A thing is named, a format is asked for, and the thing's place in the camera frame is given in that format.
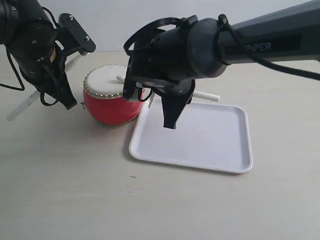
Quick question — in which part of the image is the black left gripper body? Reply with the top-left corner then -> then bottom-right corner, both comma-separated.
4,19 -> 66,100

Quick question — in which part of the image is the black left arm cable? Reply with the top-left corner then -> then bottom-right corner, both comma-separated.
0,6 -> 66,107

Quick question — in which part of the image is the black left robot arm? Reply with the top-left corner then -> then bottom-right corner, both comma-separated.
0,0 -> 80,110

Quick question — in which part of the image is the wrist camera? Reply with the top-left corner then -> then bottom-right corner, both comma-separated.
122,79 -> 143,102
57,13 -> 96,56

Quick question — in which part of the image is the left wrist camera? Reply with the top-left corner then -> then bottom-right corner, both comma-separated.
57,13 -> 96,56

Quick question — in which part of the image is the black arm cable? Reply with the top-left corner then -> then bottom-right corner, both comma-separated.
0,6 -> 66,107
123,13 -> 320,82

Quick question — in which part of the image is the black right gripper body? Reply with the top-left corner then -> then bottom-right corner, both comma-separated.
123,27 -> 195,98

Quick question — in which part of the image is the small red drum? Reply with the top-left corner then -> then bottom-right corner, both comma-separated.
83,64 -> 143,126

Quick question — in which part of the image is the white plastic tray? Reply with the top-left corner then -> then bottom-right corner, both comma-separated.
128,98 -> 253,174

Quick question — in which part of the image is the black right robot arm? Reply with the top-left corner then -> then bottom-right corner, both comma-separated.
122,0 -> 320,129

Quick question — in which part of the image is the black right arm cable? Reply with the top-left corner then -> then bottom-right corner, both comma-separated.
123,13 -> 320,82

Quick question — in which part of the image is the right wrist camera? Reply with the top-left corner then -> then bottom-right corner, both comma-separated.
122,79 -> 143,102

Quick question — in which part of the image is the white drumstick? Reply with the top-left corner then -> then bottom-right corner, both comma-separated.
6,53 -> 83,122
115,74 -> 221,103

